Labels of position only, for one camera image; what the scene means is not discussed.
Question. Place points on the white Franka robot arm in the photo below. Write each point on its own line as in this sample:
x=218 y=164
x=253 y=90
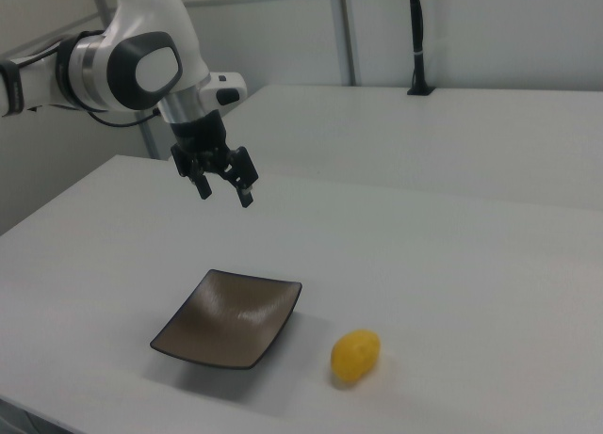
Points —
x=141 y=24

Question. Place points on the square brown ceramic plate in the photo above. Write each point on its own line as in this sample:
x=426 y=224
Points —
x=231 y=318

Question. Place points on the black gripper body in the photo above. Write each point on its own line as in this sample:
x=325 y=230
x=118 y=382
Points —
x=202 y=133

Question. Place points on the black pole with base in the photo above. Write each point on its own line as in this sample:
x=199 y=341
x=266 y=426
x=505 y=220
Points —
x=418 y=38

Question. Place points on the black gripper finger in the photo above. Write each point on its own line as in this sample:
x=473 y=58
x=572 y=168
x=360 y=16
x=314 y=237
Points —
x=244 y=170
x=202 y=187

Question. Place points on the yellow potato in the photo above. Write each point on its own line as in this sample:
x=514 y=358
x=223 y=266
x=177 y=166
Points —
x=354 y=355

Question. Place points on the grey vertical wall profile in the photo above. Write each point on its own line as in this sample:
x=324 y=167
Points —
x=348 y=34

